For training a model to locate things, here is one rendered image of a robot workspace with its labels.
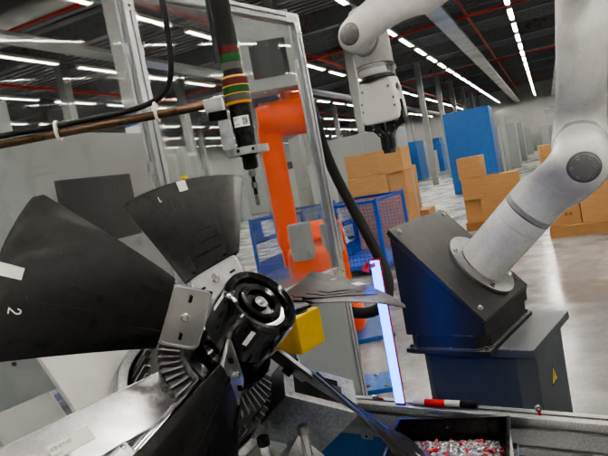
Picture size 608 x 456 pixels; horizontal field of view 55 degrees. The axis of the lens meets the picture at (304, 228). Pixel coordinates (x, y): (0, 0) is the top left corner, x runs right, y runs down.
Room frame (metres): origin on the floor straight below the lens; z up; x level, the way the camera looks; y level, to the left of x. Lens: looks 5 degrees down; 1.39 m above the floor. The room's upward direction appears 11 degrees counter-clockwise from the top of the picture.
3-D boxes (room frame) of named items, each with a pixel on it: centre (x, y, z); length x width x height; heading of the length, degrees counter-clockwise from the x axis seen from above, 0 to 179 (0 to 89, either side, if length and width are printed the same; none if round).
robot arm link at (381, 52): (1.37, -0.23, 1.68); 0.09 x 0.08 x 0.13; 148
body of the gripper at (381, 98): (1.37, -0.23, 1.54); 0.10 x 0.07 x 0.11; 54
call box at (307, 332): (1.42, 0.09, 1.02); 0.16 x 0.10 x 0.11; 54
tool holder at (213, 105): (0.96, 0.08, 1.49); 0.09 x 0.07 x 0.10; 89
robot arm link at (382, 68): (1.37, -0.23, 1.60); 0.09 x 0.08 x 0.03; 54
